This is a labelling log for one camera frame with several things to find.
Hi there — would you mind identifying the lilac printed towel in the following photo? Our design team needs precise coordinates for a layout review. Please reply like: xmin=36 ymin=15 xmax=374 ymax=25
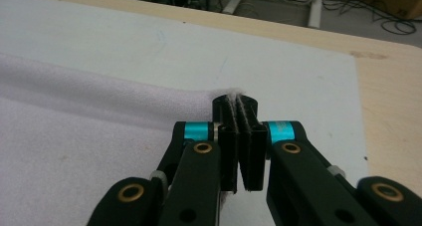
xmin=0 ymin=52 xmax=247 ymax=226

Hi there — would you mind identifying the open cardboard box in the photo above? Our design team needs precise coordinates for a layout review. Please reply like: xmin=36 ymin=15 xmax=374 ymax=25
xmin=346 ymin=0 xmax=422 ymax=20

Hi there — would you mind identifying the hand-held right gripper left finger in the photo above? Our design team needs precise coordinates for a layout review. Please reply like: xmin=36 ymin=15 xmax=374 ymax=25
xmin=182 ymin=96 xmax=241 ymax=194

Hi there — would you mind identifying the white grid mat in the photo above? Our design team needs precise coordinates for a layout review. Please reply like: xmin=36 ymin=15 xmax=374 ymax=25
xmin=0 ymin=0 xmax=370 ymax=226

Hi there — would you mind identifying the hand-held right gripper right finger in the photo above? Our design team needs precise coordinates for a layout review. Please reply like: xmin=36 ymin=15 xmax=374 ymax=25
xmin=237 ymin=95 xmax=297 ymax=192

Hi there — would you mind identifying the tangle of black floor cables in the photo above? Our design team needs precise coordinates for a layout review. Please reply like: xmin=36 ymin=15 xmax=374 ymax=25
xmin=322 ymin=0 xmax=418 ymax=36

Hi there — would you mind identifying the white metal stand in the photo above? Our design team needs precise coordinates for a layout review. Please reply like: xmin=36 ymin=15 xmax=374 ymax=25
xmin=222 ymin=0 xmax=327 ymax=30

